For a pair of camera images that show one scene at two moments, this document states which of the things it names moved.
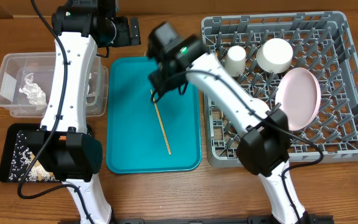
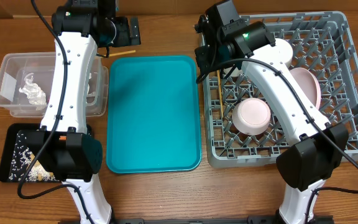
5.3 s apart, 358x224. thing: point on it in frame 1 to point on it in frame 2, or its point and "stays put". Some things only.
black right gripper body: [171, 78] to [212, 58]
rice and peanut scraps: [22, 159] stays put
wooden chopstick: [161, 124] to [122, 53]
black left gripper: [123, 38] stays put
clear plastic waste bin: [23, 81] stays put
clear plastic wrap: [34, 94] stays put
